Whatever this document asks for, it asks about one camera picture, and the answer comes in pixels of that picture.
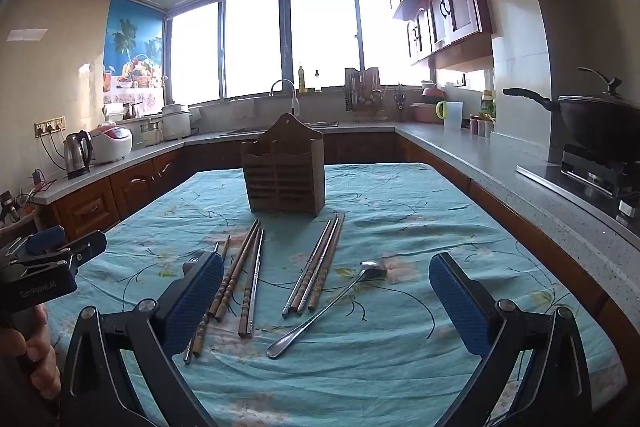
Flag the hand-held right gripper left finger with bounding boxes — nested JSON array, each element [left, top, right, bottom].
[[59, 251, 226, 427]]

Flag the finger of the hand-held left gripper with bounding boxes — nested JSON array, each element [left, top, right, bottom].
[[10, 230, 108, 278], [24, 227, 69, 258]]

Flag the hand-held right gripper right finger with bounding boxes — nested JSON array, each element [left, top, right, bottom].
[[428, 252, 596, 427]]

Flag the long metal spoon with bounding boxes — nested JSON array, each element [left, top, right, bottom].
[[266, 259, 388, 360]]

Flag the wooden utensil holder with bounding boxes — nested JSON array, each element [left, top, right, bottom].
[[240, 113, 326, 218]]

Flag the person's left hand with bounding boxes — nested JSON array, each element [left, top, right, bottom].
[[22, 304, 63, 400]]

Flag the steel electric kettle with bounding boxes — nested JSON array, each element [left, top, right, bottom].
[[63, 130, 94, 180]]

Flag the pink white rice cooker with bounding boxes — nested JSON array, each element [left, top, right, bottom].
[[90, 124, 134, 166]]

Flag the teal floral tablecloth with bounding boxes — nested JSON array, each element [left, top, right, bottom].
[[42, 162, 628, 427]]

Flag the grey kitchen countertop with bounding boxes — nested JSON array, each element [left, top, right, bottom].
[[32, 119, 640, 298]]

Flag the white electric pot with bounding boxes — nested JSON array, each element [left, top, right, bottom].
[[161, 103, 193, 141]]

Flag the row of seasoning jars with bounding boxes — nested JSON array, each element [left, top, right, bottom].
[[469, 114, 494, 138]]

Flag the gas stove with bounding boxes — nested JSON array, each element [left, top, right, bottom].
[[517, 143, 640, 229]]

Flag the pink plastic basin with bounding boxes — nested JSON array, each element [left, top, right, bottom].
[[410, 103, 444, 124]]

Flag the fruit print window blind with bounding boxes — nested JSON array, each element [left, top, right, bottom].
[[102, 0, 166, 105]]

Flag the curved kitchen faucet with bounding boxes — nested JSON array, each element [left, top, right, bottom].
[[270, 79, 301, 118]]

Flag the dish drying rack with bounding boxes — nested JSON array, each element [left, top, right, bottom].
[[344, 67, 389, 122]]

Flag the black wok with lid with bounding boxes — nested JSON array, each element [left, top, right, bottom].
[[502, 67, 640, 162]]

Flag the kitchen window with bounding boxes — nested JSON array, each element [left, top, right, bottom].
[[167, 0, 436, 108]]

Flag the wall power socket strip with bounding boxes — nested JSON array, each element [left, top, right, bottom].
[[34, 116, 67, 138]]

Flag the white pitcher green handle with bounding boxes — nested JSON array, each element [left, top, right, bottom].
[[436, 101, 464, 130]]

